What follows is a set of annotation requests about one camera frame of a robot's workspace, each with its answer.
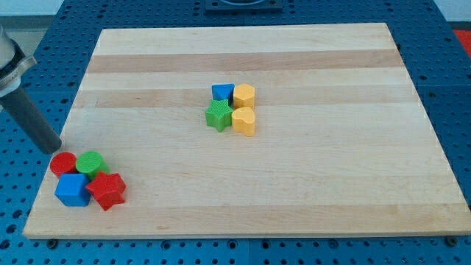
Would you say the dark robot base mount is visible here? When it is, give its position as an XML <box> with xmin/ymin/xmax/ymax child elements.
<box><xmin>202</xmin><ymin>0</ymin><xmax>283</xmax><ymax>13</ymax></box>

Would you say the green cylinder block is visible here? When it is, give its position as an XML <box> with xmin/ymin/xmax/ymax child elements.
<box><xmin>76</xmin><ymin>151</ymin><xmax>110</xmax><ymax>181</ymax></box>

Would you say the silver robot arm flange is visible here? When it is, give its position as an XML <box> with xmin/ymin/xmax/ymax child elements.
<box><xmin>1</xmin><ymin>26</ymin><xmax>37</xmax><ymax>97</ymax></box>

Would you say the yellow heart block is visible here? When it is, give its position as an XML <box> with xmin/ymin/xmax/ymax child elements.
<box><xmin>232</xmin><ymin>107</ymin><xmax>256</xmax><ymax>136</ymax></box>

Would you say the blue triangle block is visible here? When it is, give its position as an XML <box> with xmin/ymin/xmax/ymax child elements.
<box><xmin>211</xmin><ymin>83</ymin><xmax>235</xmax><ymax>105</ymax></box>

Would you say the red cylinder block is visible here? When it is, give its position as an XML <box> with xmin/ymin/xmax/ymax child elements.
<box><xmin>49</xmin><ymin>152</ymin><xmax>78</xmax><ymax>178</ymax></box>

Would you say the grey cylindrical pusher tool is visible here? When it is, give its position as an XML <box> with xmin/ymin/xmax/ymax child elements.
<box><xmin>1</xmin><ymin>86</ymin><xmax>62</xmax><ymax>154</ymax></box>

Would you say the red star block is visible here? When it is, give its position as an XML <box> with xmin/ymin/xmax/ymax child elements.
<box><xmin>85</xmin><ymin>172</ymin><xmax>127</xmax><ymax>211</ymax></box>

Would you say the blue hexagon block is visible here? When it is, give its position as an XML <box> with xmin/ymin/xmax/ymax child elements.
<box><xmin>54</xmin><ymin>173</ymin><xmax>91</xmax><ymax>207</ymax></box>

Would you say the green star block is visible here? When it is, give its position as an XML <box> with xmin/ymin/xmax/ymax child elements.
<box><xmin>205</xmin><ymin>99</ymin><xmax>233</xmax><ymax>132</ymax></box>

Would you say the yellow hexagon block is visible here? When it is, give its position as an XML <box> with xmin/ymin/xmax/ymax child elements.
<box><xmin>233</xmin><ymin>83</ymin><xmax>255</xmax><ymax>109</ymax></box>

